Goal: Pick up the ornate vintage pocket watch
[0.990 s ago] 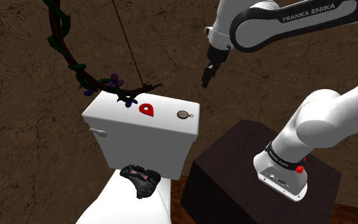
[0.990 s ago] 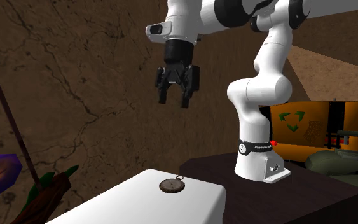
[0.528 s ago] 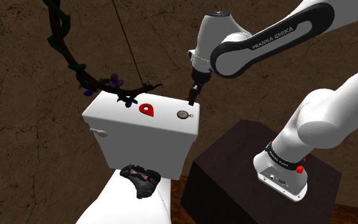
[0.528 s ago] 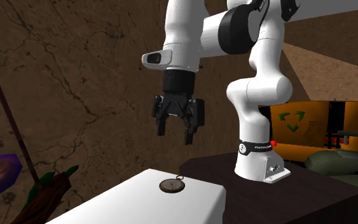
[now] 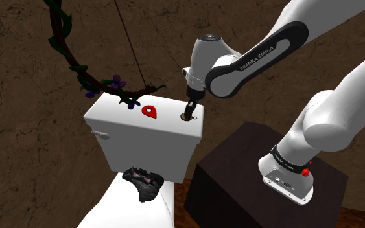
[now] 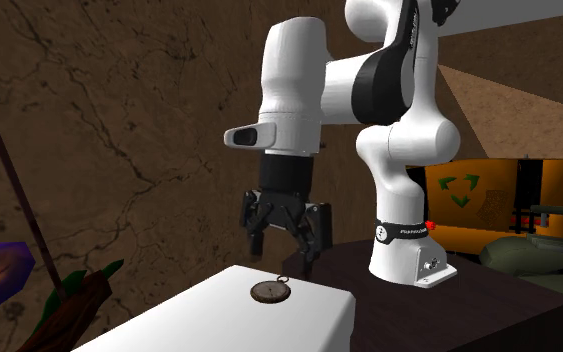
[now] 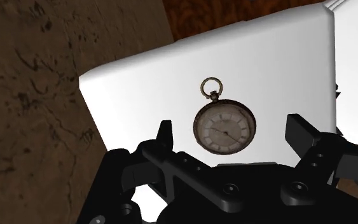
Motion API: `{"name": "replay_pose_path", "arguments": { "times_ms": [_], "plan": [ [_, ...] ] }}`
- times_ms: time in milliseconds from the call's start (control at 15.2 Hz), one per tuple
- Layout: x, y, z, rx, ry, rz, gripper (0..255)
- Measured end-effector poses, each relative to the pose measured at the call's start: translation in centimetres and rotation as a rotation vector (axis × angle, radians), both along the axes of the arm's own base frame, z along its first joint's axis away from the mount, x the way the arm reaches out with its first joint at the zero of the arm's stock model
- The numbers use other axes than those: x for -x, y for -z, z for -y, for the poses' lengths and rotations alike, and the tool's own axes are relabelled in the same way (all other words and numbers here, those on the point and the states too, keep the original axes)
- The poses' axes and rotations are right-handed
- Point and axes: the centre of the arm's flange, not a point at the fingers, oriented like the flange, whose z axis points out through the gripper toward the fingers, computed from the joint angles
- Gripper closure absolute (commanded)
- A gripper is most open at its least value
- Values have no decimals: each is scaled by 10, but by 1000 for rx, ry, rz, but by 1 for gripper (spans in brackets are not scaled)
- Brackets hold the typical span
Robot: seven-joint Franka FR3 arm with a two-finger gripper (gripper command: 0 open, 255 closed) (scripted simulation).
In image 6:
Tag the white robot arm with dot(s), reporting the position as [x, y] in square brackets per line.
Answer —
[398, 146]

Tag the orange recycling bin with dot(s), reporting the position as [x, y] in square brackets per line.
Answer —
[476, 204]

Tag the brass pocket watch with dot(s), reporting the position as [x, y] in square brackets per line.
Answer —
[270, 291]

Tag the dark brown robot stand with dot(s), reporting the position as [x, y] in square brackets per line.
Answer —
[456, 317]

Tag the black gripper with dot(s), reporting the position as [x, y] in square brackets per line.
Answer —
[286, 178]

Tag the olive green sofa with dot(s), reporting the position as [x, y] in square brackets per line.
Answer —
[515, 256]

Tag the white table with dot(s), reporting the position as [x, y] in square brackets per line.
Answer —
[222, 326]

